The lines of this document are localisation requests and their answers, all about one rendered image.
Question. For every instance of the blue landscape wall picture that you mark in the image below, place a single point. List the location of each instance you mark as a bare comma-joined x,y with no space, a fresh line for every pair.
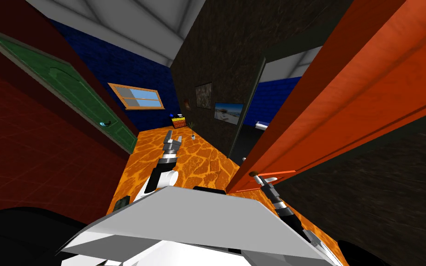
228,113

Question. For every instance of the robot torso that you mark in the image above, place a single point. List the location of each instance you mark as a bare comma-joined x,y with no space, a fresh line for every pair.
198,225

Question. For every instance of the teal door knob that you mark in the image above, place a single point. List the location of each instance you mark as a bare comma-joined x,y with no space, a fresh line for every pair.
105,123

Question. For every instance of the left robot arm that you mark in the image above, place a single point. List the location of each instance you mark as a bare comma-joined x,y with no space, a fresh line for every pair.
163,179

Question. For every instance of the orange door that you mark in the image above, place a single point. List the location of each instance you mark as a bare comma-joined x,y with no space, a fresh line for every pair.
346,96

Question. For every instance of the small potted plant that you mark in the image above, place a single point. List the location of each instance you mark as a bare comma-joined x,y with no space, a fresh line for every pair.
192,132

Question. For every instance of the dark green door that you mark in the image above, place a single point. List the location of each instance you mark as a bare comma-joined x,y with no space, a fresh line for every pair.
248,107

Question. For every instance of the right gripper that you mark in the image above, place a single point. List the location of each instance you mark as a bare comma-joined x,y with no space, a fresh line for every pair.
270,192

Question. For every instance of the wooden framed window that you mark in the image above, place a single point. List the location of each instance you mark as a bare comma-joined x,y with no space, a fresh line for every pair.
139,97

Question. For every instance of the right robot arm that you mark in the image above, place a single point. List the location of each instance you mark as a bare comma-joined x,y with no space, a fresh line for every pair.
290,218

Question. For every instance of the orange and yellow cabinet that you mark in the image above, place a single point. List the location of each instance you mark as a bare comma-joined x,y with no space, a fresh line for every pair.
178,122

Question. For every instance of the dark brown wall picture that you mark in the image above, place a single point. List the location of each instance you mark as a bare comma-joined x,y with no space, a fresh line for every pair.
203,95

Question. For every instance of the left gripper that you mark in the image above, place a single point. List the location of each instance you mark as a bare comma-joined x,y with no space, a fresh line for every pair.
169,150

